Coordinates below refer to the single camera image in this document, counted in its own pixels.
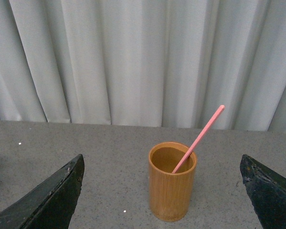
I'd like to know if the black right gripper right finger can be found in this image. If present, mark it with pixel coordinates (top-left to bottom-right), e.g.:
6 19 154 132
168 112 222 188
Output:
240 155 286 229

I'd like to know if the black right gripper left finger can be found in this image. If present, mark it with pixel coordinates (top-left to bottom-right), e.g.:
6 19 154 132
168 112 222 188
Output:
0 154 85 229

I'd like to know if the pink chopstick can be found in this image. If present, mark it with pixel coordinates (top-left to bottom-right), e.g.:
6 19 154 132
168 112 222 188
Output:
172 104 225 174

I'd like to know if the bamboo chopstick holder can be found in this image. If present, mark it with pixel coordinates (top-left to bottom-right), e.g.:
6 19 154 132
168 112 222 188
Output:
148 142 198 222

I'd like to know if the white pleated curtain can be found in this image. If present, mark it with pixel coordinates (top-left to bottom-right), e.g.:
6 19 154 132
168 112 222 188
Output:
0 0 286 133

